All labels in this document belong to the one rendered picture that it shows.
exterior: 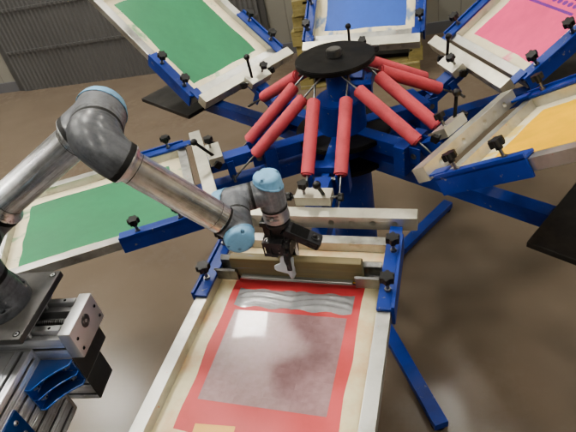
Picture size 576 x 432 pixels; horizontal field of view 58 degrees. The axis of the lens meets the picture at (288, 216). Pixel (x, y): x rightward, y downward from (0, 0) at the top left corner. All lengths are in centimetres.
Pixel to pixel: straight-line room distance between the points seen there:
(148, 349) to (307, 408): 170
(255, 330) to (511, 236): 199
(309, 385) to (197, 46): 185
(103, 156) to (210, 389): 66
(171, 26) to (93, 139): 173
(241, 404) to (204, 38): 191
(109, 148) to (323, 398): 77
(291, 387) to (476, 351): 139
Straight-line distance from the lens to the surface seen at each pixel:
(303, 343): 145
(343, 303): 151
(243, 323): 154
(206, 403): 141
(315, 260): 151
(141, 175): 115
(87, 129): 115
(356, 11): 288
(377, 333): 140
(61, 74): 678
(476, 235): 316
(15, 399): 143
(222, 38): 279
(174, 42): 273
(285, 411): 134
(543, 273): 299
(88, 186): 244
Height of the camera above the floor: 209
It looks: 38 degrees down
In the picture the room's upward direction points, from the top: 13 degrees counter-clockwise
